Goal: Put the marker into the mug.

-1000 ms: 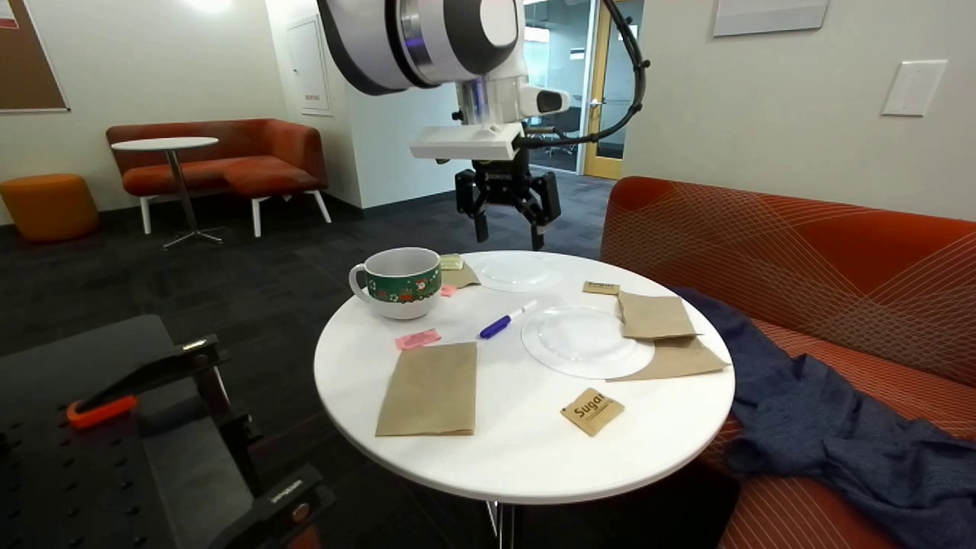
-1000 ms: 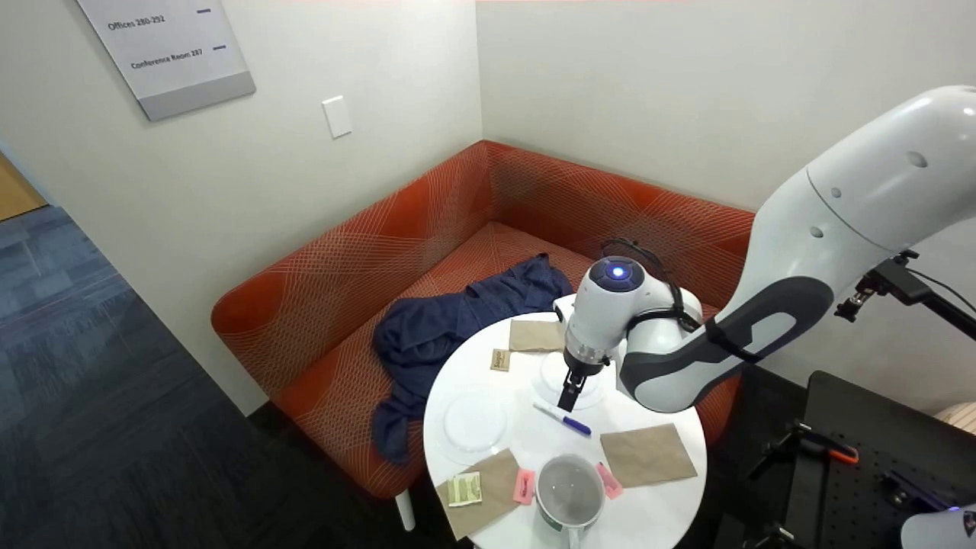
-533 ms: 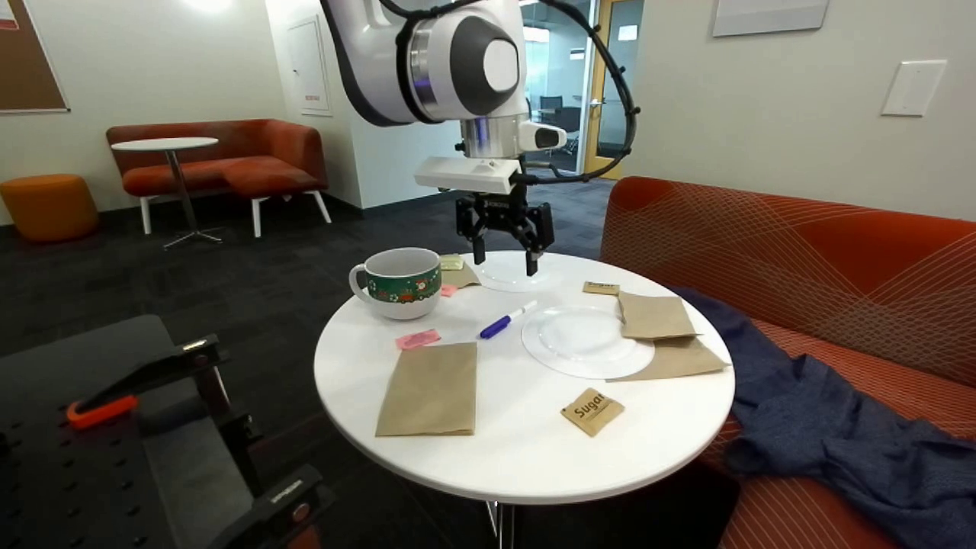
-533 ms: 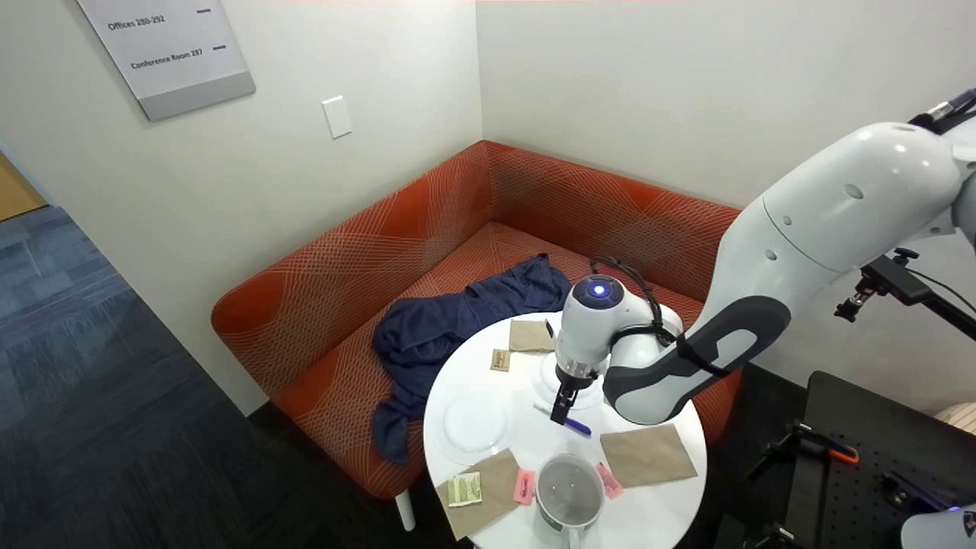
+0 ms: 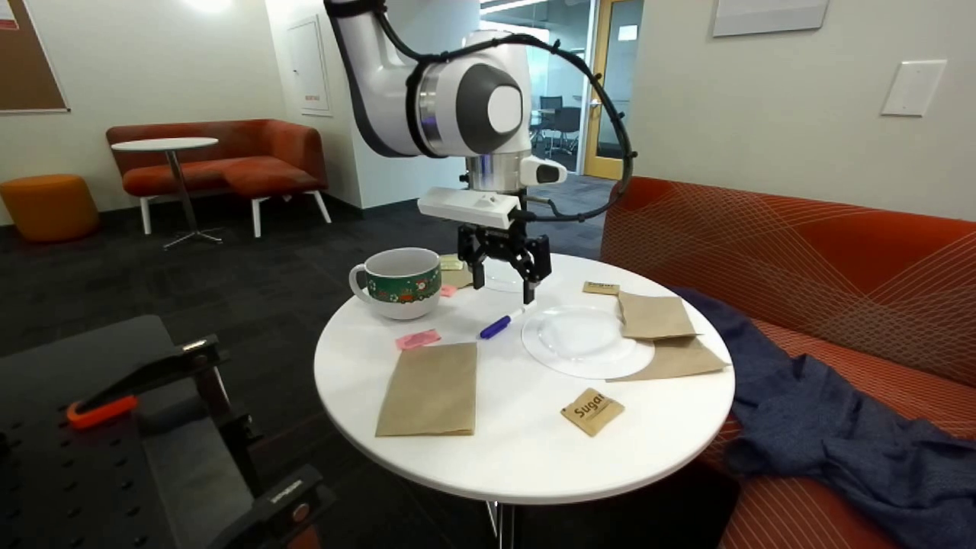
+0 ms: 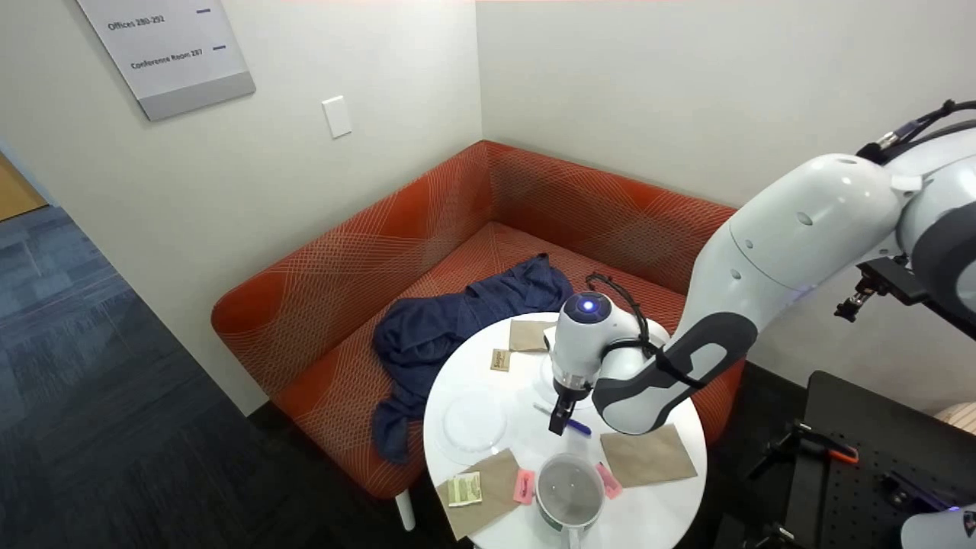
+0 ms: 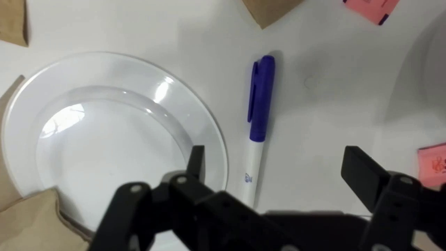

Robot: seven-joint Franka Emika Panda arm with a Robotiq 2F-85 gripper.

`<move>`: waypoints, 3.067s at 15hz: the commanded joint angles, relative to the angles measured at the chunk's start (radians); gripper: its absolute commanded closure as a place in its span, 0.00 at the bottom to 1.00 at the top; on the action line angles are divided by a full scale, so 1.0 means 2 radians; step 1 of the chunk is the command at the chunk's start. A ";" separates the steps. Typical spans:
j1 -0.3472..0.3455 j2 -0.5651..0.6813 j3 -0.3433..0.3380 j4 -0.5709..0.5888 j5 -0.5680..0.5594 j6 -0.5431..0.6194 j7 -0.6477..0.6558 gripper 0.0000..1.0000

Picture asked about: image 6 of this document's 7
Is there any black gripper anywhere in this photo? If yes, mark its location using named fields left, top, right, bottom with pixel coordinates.
left=546, top=371, right=596, bottom=440

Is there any blue cap white marker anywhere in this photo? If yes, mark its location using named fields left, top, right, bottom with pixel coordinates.
left=530, top=403, right=596, bottom=440

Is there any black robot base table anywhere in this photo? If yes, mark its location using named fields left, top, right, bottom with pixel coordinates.
left=710, top=370, right=976, bottom=549

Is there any pink sweetener packet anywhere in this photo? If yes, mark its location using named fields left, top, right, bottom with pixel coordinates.
left=509, top=466, right=539, bottom=511
left=596, top=461, right=624, bottom=502

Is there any folded brown paper napkin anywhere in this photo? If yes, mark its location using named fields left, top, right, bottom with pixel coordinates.
left=505, top=318, right=555, bottom=357

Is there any brown napkin under yellow packet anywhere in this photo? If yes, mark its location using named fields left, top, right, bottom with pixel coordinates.
left=436, top=450, right=526, bottom=542

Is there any translucent white plate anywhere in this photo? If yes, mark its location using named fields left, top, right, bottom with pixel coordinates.
left=439, top=390, right=509, bottom=453

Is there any yellow sweetener packet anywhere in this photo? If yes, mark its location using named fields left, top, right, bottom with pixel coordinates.
left=441, top=470, right=486, bottom=514

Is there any round white table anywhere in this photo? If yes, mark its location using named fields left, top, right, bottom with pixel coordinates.
left=420, top=307, right=710, bottom=549

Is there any dark blue jacket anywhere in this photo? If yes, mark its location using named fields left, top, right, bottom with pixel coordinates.
left=367, top=253, right=577, bottom=466

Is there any orange corner sofa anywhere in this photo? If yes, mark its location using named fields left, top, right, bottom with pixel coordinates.
left=208, top=136, right=750, bottom=534

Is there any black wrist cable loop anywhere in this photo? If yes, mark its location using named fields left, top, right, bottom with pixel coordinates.
left=583, top=270, right=658, bottom=353

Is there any black clamp orange handle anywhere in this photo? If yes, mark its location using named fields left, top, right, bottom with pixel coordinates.
left=743, top=419, right=862, bottom=482

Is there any black camera bracket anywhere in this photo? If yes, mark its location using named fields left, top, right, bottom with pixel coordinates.
left=831, top=253, right=925, bottom=328

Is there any white wall plate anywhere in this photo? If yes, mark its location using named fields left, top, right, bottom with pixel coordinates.
left=320, top=91, right=356, bottom=143

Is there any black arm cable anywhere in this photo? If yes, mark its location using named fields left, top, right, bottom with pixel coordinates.
left=855, top=97, right=976, bottom=164

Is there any grey wall sign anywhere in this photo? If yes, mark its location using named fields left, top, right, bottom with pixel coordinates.
left=71, top=0, right=258, bottom=125

